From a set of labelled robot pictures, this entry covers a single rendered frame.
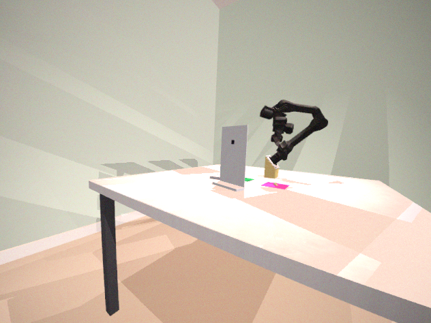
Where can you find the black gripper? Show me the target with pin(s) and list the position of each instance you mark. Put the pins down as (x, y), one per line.
(279, 124)

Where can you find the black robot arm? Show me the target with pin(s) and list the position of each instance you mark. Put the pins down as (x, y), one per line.
(285, 147)

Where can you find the pink square patch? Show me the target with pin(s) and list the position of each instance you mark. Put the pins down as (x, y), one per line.
(280, 186)

